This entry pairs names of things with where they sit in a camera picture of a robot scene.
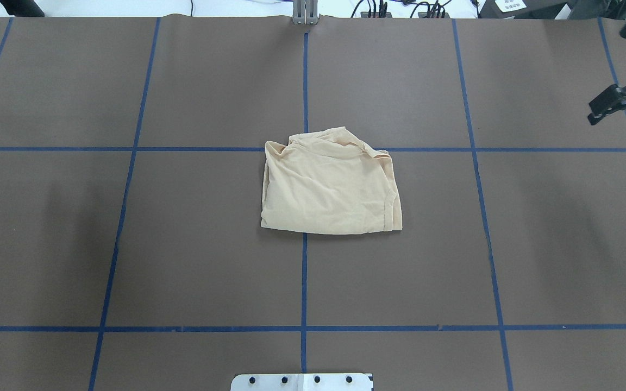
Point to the cream long-sleeve printed shirt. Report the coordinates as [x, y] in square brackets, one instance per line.
[329, 183]

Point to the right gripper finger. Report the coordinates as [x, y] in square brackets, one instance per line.
[609, 101]

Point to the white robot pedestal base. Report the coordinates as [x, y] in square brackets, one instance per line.
[303, 381]

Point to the aluminium frame post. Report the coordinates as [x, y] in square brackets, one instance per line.
[305, 12]

